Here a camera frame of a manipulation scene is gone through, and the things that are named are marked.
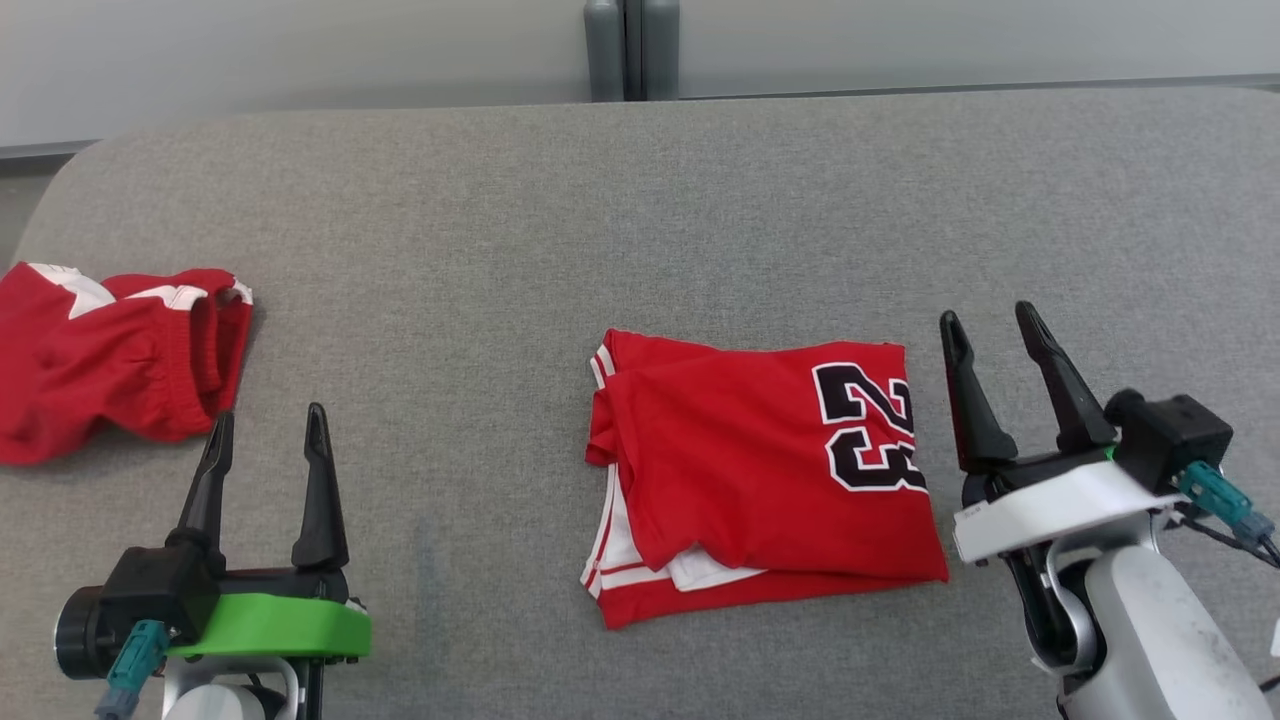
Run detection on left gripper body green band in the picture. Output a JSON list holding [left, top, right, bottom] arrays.
[[165, 568, 373, 661]]

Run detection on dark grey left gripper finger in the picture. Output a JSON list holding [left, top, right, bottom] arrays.
[[168, 412, 236, 551], [292, 403, 351, 571]]

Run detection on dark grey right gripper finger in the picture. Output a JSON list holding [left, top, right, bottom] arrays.
[[1015, 301, 1116, 453], [940, 310, 1019, 475]]

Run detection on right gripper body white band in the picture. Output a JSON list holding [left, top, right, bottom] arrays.
[[952, 445, 1186, 566]]

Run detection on red shorts with white stripe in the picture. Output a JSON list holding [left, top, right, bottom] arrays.
[[0, 262, 255, 467]]

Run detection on red and white basketball jersey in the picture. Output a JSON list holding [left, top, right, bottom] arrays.
[[582, 328, 951, 631]]

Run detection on grey fabric sofa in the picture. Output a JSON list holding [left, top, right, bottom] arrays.
[[0, 86, 1280, 720]]

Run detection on teal left cable connector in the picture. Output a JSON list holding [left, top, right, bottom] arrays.
[[95, 620, 171, 719]]

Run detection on teal cable connector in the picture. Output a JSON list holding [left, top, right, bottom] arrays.
[[1178, 462, 1276, 546], [95, 620, 171, 719]]

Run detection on teal right cable connector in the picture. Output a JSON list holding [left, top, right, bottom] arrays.
[[1178, 462, 1276, 546]]

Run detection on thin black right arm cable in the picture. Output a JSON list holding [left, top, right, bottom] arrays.
[[1168, 500, 1280, 571]]

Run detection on grey skirting rail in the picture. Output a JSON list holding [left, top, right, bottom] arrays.
[[0, 140, 106, 161]]

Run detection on grey cylindrical partition post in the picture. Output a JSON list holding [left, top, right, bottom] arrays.
[[641, 0, 681, 101], [584, 0, 627, 103]]

